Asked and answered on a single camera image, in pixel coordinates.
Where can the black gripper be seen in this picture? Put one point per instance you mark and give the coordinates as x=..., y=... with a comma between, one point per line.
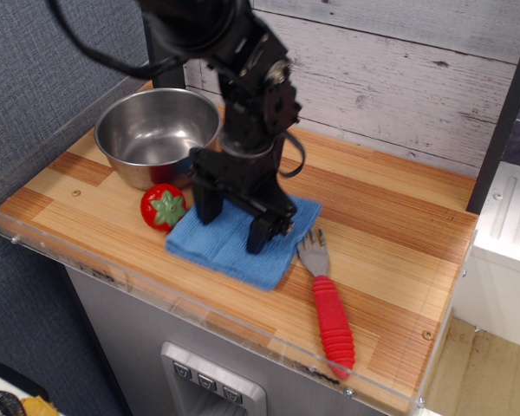
x=248, y=181

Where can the white plastic side unit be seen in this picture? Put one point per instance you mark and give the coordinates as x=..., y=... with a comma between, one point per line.
x=488, y=292

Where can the black left frame post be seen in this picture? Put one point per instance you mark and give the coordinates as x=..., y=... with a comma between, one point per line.
x=171, y=78

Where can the red handled metal fork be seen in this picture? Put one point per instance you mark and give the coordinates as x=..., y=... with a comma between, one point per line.
x=335, y=334

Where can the black right frame post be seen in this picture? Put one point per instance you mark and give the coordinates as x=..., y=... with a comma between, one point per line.
x=497, y=145

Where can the black frame post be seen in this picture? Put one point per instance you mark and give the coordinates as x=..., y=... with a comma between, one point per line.
x=497, y=145
x=171, y=78

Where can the clear acrylic table guard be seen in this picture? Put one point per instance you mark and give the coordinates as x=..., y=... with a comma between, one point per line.
x=392, y=155

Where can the blue microfiber towel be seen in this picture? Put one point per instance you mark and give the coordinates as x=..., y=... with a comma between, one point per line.
x=221, y=245

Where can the red toy strawberry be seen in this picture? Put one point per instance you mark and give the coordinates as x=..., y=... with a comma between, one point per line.
x=162, y=206

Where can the yellow object bottom left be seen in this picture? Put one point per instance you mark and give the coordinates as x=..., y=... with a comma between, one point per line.
x=37, y=406

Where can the silver dispenser panel with buttons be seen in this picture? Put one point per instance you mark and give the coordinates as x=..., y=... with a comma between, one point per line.
x=202, y=387

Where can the stainless steel bowl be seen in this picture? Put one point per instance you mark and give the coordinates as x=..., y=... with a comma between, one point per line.
x=147, y=136

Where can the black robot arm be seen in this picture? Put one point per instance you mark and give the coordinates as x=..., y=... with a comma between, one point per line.
x=260, y=107

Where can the grey toy fridge cabinet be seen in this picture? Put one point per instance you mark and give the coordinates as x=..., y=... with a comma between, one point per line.
x=131, y=332

